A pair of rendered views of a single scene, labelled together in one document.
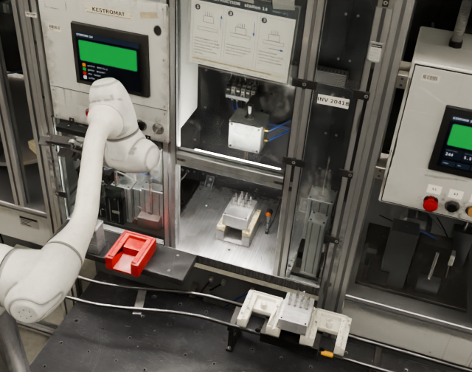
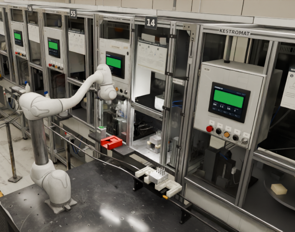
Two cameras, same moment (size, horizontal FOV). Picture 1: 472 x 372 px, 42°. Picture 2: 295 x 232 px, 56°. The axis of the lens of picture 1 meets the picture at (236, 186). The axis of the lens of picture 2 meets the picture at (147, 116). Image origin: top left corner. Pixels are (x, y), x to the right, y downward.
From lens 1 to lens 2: 1.07 m
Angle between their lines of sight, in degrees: 28
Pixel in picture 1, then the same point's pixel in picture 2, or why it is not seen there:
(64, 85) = not seen: hidden behind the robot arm
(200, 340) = (125, 184)
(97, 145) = (89, 80)
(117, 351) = (93, 177)
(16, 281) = (36, 102)
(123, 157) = (103, 92)
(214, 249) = (143, 150)
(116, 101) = (103, 70)
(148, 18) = (125, 49)
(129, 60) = (118, 64)
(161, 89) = (127, 76)
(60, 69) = not seen: hidden behind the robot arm
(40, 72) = not seen: hidden behind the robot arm
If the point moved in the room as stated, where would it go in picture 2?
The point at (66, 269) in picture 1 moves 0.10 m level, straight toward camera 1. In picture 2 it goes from (53, 104) to (45, 109)
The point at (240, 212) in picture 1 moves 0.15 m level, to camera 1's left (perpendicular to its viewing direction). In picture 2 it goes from (157, 138) to (142, 133)
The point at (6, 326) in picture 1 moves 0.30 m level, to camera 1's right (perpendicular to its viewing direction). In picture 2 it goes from (37, 126) to (69, 137)
